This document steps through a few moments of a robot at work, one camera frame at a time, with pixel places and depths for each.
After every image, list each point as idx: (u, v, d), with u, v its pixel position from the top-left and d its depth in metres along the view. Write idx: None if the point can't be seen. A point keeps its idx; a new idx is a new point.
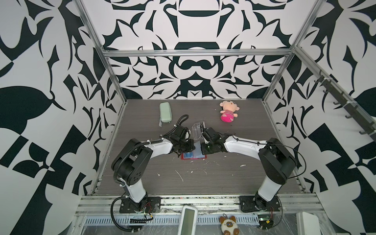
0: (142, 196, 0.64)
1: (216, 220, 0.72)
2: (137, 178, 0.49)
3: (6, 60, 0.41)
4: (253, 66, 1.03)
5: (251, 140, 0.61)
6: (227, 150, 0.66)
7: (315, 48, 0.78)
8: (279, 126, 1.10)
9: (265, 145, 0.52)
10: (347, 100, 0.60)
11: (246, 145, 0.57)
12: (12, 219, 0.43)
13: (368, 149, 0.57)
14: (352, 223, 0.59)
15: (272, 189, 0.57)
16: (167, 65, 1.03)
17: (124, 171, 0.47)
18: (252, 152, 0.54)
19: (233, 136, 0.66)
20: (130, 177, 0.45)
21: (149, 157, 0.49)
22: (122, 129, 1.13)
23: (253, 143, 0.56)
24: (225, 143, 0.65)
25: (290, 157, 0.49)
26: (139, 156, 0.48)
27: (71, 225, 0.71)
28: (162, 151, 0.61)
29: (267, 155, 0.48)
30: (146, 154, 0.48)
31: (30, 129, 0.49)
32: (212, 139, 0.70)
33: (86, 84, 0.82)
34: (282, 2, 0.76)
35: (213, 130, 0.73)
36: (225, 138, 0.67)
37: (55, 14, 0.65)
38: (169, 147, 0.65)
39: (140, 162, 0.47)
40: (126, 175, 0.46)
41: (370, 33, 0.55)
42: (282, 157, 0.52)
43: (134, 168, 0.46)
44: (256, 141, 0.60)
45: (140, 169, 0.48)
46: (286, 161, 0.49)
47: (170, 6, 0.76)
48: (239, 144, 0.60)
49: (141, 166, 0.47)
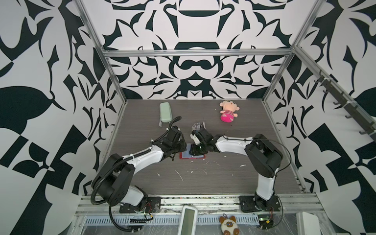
0: (140, 199, 0.63)
1: (216, 220, 0.72)
2: (119, 199, 0.45)
3: (5, 60, 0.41)
4: (253, 66, 1.03)
5: (239, 139, 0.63)
6: (219, 150, 0.69)
7: (315, 49, 0.77)
8: (279, 126, 1.10)
9: (250, 141, 0.56)
10: (347, 100, 0.60)
11: (235, 142, 0.60)
12: (12, 219, 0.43)
13: (368, 149, 0.57)
14: (352, 223, 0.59)
15: (268, 187, 0.59)
16: (167, 64, 1.03)
17: (105, 191, 0.43)
18: (240, 149, 0.58)
19: (223, 136, 0.70)
20: (111, 198, 0.42)
21: (130, 175, 0.44)
22: (122, 129, 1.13)
23: (240, 141, 0.59)
24: (216, 142, 0.69)
25: (275, 151, 0.52)
26: (120, 175, 0.43)
27: (71, 226, 0.71)
28: (151, 160, 0.56)
29: (252, 150, 0.50)
30: (128, 173, 0.43)
31: (30, 129, 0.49)
32: (205, 141, 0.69)
33: (86, 84, 0.82)
34: (282, 2, 0.76)
35: (206, 131, 0.76)
36: (216, 139, 0.71)
37: (55, 14, 0.65)
38: (159, 155, 0.59)
39: (122, 182, 0.42)
40: (107, 195, 0.42)
41: (370, 33, 0.55)
42: (268, 152, 0.54)
43: (115, 188, 0.42)
44: (244, 138, 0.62)
45: (123, 188, 0.44)
46: (272, 155, 0.52)
47: (170, 6, 0.76)
48: (229, 143, 0.63)
49: (123, 185, 0.43)
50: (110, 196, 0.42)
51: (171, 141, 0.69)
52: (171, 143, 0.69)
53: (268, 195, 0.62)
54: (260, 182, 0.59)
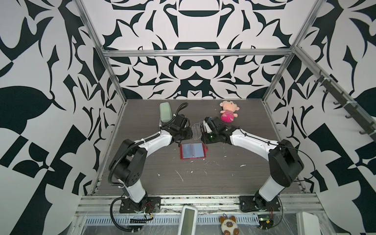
0: (142, 196, 0.64)
1: (216, 220, 0.72)
2: (135, 179, 0.48)
3: (5, 61, 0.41)
4: (253, 66, 1.03)
5: (261, 139, 0.55)
6: (232, 142, 0.64)
7: (315, 48, 0.78)
8: (279, 126, 1.10)
9: (275, 146, 0.50)
10: (347, 100, 0.61)
11: (255, 142, 0.55)
12: (12, 219, 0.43)
13: (368, 149, 0.57)
14: (352, 223, 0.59)
15: (274, 191, 0.57)
16: (167, 64, 1.03)
17: (121, 173, 0.46)
18: (259, 150, 0.53)
19: (240, 130, 0.63)
20: (128, 178, 0.45)
21: (144, 157, 0.47)
22: (122, 129, 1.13)
23: (262, 142, 0.53)
24: (233, 135, 0.62)
25: (298, 162, 0.47)
26: (134, 158, 0.46)
27: (71, 225, 0.71)
28: (161, 144, 0.59)
29: (277, 155, 0.46)
30: (141, 155, 0.46)
31: (30, 129, 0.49)
32: (219, 130, 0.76)
33: (86, 84, 0.82)
34: (282, 2, 0.76)
35: (220, 122, 0.70)
36: (232, 131, 0.64)
37: (55, 14, 0.65)
38: (168, 138, 0.62)
39: (136, 164, 0.46)
40: (124, 176, 0.46)
41: (370, 33, 0.55)
42: (290, 159, 0.51)
43: (130, 170, 0.46)
44: (267, 140, 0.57)
45: (137, 169, 0.47)
46: (294, 165, 0.48)
47: (170, 6, 0.76)
48: (246, 140, 0.57)
49: (137, 167, 0.46)
50: (127, 177, 0.45)
51: (179, 124, 0.71)
52: (179, 125, 0.71)
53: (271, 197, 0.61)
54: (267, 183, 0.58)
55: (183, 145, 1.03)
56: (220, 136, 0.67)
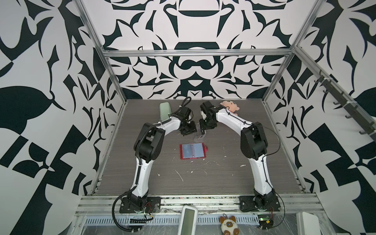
0: (145, 192, 0.66)
1: (216, 220, 0.72)
2: (157, 155, 0.59)
3: (5, 61, 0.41)
4: (253, 66, 1.03)
5: (240, 117, 0.65)
6: (217, 119, 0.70)
7: (315, 48, 0.78)
8: (279, 126, 1.10)
9: (249, 125, 0.60)
10: (347, 100, 0.60)
11: (234, 121, 0.64)
12: (12, 219, 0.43)
13: (368, 149, 0.57)
14: (353, 223, 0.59)
15: (259, 177, 0.64)
16: (167, 64, 1.03)
17: (145, 150, 0.56)
18: (237, 128, 0.64)
19: (225, 109, 0.72)
20: (152, 154, 0.55)
21: (163, 136, 0.57)
22: (122, 129, 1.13)
23: (239, 121, 0.63)
24: (218, 112, 0.72)
25: (264, 140, 0.59)
26: (155, 137, 0.56)
27: (71, 225, 0.71)
28: (173, 128, 0.69)
29: (247, 133, 0.56)
30: (161, 134, 0.56)
31: (30, 129, 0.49)
32: (206, 108, 0.83)
33: (86, 84, 0.82)
34: (282, 2, 0.76)
35: (210, 103, 0.81)
36: (218, 109, 0.73)
37: (55, 14, 0.65)
38: (177, 124, 0.72)
39: (157, 141, 0.56)
40: (148, 152, 0.56)
41: (370, 33, 0.55)
42: (258, 138, 0.61)
43: (153, 147, 0.56)
44: (244, 119, 0.64)
45: (158, 147, 0.57)
46: (259, 142, 0.59)
47: (170, 6, 0.76)
48: (229, 118, 0.67)
49: (159, 144, 0.56)
50: (151, 153, 0.56)
51: (184, 114, 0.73)
52: (185, 115, 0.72)
53: (265, 188, 0.64)
54: (254, 175, 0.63)
55: (183, 145, 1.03)
56: (207, 113, 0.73)
